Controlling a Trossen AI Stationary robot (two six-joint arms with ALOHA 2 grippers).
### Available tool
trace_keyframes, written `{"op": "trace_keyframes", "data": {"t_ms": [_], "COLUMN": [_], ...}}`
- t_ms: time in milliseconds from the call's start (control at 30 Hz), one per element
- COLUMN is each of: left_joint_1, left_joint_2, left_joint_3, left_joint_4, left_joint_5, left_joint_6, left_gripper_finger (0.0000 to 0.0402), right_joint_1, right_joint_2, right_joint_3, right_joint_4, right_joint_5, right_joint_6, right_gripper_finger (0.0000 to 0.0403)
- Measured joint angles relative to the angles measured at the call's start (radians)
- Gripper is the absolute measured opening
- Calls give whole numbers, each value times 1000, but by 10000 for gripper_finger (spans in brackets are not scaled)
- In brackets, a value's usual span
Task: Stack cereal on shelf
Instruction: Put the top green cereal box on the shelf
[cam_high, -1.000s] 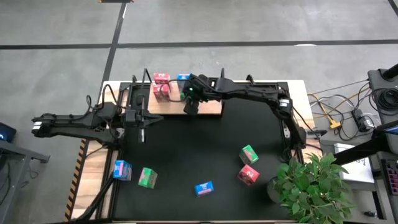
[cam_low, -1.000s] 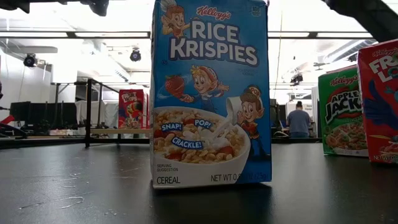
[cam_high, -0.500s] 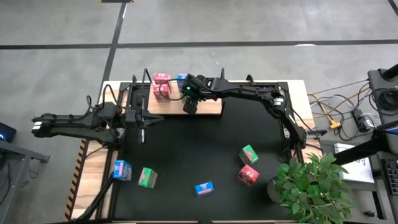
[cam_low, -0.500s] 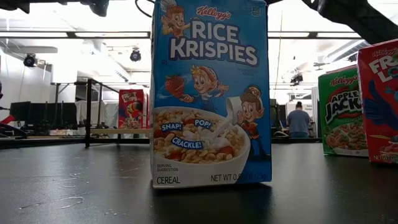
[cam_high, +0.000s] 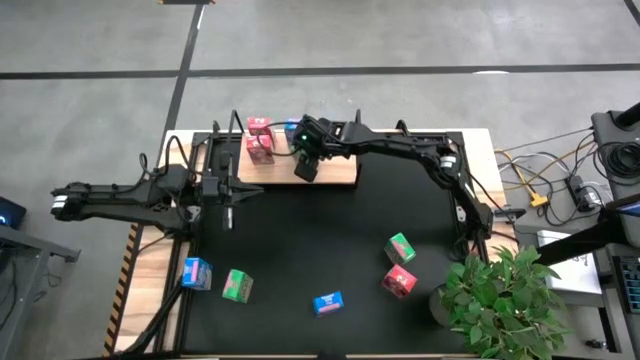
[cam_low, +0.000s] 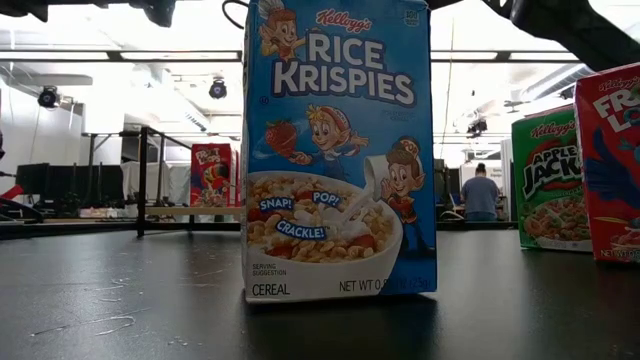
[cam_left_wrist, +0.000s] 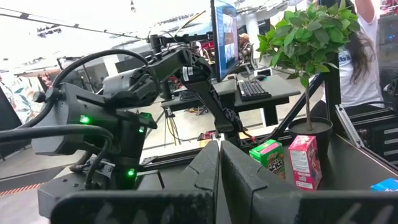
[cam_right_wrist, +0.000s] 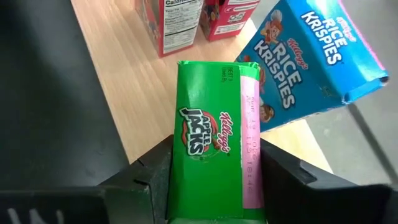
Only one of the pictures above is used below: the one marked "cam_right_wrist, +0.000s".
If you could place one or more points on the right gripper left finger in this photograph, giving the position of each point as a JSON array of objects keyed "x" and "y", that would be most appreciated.
[{"x": 93, "y": 205}]

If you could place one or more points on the blue Rice Krispies cereal box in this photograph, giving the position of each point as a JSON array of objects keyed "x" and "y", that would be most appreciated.
[{"x": 311, "y": 62}]

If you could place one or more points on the green Apple Jacks cereal box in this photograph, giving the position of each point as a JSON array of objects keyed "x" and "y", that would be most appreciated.
[{"x": 205, "y": 124}]

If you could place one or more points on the red Froot Loops cereal box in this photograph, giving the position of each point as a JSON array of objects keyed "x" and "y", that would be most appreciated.
[
  {"x": 177, "y": 28},
  {"x": 227, "y": 21}
]

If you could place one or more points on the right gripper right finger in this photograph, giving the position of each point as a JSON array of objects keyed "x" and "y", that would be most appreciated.
[{"x": 311, "y": 202}]

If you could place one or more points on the black table mat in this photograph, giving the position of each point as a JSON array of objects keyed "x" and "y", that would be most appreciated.
[{"x": 46, "y": 93}]

